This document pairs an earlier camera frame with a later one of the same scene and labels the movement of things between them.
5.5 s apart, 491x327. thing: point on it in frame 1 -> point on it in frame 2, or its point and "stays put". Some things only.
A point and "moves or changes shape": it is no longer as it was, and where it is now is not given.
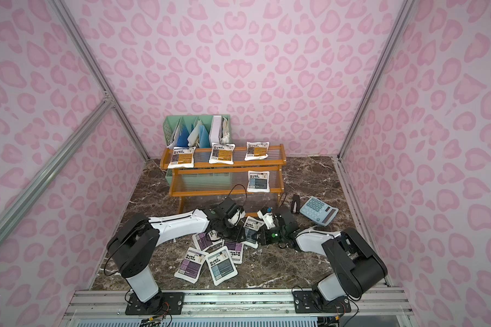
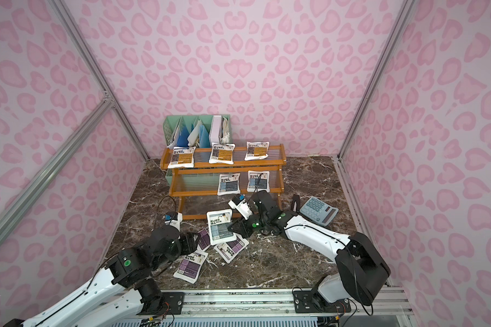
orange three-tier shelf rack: [224, 169] stays put
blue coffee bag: [251, 226] moves or changes shape
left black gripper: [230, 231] -> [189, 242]
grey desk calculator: [318, 210] stays put
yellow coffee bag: [221, 153] stays put
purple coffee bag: [190, 265] stays put
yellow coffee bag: [256, 150] stays put
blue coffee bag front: [221, 266] moves or changes shape
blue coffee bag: [258, 181] stays put
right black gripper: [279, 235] -> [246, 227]
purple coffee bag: [236, 250] moves or changes shape
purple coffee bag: [204, 240] stays put
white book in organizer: [215, 131] stays put
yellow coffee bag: [182, 157] stays put
